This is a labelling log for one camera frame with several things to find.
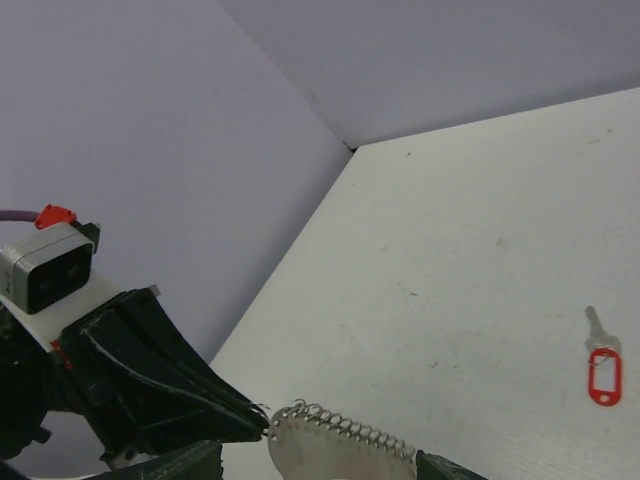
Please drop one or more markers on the red plastic key tag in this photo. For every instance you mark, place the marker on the red plastic key tag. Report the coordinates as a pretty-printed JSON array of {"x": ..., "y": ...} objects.
[{"x": 605, "y": 373}]

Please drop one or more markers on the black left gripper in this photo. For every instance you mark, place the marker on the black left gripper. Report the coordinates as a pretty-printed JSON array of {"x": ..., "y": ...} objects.
[{"x": 147, "y": 390}]

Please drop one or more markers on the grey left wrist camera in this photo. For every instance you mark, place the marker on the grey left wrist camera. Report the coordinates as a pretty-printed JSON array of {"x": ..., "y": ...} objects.
[{"x": 48, "y": 265}]

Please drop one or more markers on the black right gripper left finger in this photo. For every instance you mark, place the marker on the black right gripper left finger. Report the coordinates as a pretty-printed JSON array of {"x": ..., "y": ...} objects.
[{"x": 201, "y": 461}]

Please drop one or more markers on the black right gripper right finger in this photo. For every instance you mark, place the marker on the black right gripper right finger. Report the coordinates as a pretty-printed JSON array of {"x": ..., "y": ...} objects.
[{"x": 436, "y": 467}]

